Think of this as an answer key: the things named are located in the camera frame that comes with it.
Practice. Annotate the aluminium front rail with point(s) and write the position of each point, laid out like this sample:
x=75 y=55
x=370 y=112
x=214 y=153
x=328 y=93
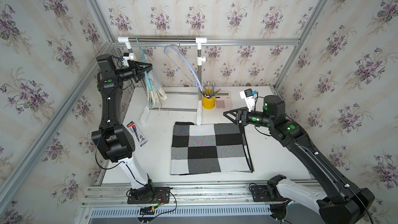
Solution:
x=193 y=193

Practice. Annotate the white steel clothes rack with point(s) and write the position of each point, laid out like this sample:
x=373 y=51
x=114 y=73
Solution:
x=175 y=44

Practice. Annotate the yellow pen cup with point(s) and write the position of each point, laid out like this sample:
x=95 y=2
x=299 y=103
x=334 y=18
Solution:
x=208 y=102

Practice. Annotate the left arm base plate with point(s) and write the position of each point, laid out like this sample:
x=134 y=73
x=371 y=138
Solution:
x=147 y=195

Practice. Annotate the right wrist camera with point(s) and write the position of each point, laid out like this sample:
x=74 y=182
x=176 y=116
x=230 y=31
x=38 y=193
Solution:
x=250 y=98

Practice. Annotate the pens in cup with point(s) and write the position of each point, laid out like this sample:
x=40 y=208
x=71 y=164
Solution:
x=209 y=91

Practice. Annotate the blue red pencil box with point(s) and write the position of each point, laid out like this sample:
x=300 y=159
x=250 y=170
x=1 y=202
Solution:
x=137 y=133

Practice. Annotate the plaid blue cream scarf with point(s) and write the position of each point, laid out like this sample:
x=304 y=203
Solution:
x=155 y=93

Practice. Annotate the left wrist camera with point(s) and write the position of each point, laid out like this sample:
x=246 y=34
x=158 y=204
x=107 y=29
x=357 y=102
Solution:
x=126 y=58

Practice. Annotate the black white checkered scarf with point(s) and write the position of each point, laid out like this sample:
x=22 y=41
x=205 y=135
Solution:
x=209 y=148

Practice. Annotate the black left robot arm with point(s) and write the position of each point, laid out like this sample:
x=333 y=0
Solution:
x=112 y=139

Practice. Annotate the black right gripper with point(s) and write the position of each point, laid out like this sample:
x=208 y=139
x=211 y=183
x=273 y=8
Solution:
x=242 y=114

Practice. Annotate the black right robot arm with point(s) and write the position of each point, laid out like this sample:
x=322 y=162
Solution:
x=340 y=201

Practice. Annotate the pink calculator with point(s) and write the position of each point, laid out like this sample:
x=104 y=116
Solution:
x=223 y=101

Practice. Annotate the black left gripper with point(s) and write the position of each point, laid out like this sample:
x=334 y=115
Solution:
x=136 y=69

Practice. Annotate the teal plastic hanger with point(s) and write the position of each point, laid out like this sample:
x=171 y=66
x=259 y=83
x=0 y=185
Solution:
x=143 y=57

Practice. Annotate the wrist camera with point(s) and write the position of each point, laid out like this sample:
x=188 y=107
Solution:
x=126 y=58
x=250 y=98

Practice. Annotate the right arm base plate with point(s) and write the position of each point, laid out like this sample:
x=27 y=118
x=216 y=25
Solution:
x=265 y=193

